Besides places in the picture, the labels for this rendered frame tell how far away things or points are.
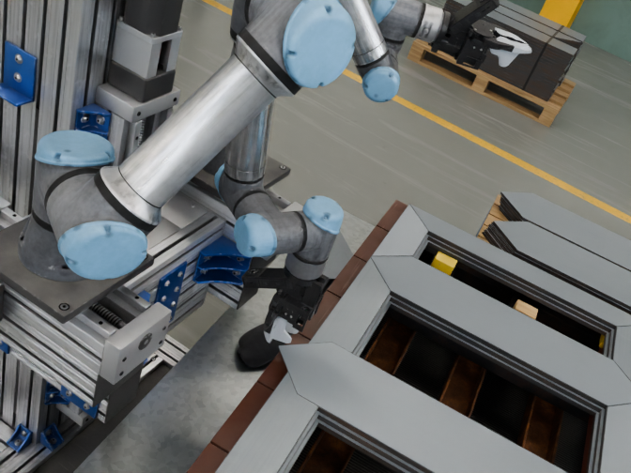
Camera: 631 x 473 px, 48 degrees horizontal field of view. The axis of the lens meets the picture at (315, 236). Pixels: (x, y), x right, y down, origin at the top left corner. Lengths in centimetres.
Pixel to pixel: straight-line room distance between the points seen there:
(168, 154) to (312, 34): 26
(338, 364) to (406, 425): 19
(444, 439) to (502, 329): 43
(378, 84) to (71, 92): 59
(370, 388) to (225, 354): 37
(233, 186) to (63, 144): 31
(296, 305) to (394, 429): 31
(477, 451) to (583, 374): 44
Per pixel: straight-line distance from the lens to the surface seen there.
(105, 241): 104
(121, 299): 133
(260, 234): 122
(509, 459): 154
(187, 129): 103
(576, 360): 188
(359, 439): 143
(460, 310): 181
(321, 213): 126
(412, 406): 152
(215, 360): 167
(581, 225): 247
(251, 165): 127
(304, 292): 139
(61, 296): 124
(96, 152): 116
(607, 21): 823
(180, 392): 160
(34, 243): 126
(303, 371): 148
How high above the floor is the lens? 190
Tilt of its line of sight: 35 degrees down
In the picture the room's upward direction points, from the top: 20 degrees clockwise
